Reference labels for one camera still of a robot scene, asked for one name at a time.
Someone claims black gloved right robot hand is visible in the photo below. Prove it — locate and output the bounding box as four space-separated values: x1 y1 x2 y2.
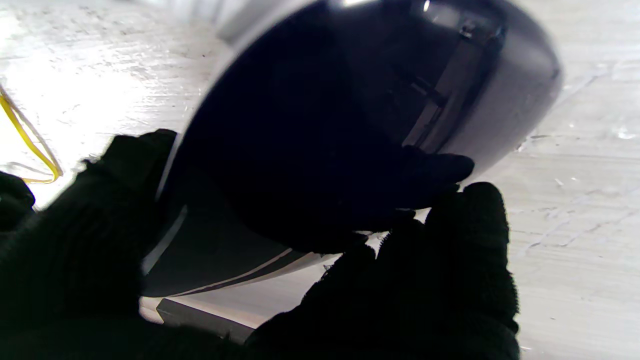
0 171 37 233

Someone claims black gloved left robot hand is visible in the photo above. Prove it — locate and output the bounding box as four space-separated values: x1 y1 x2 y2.
0 129 521 360

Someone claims yellow Ethernet cable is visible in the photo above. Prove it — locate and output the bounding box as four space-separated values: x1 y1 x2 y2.
0 92 64 185

